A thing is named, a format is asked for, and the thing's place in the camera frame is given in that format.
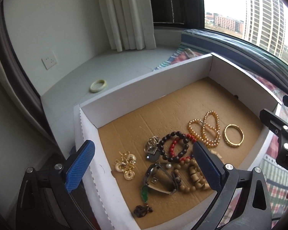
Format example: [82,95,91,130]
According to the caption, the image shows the beige wooden bead bracelet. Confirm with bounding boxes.
[174,148,224,193]

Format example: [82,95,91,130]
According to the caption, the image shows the orange amber bead bracelet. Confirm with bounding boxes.
[187,110,222,149]

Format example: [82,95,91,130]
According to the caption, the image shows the dark brown bead bracelet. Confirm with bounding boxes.
[157,130,190,163]

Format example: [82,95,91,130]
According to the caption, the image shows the gold chain flower earrings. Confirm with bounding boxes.
[115,151,137,181]

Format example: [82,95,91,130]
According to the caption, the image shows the black square pendant pearl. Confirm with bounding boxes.
[146,149,172,169]

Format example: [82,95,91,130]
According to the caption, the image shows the silver crystal brooch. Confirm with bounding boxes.
[144,136,160,155]

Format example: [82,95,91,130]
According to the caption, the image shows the green jade pendant dark cord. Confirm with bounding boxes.
[133,185,154,219]

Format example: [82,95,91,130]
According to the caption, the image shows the plaid patchwork quilt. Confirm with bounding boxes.
[153,28,288,230]

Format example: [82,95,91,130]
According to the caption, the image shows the white cardboard box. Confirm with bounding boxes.
[74,53,281,229]

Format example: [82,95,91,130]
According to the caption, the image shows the pale jade bangle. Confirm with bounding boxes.
[89,80,107,93]

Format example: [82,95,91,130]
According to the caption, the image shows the dark curtain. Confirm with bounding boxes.
[150,0,204,29]

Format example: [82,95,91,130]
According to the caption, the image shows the white curtain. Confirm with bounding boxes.
[99,0,156,52]

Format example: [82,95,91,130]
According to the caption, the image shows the white wall socket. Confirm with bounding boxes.
[41,50,58,70]

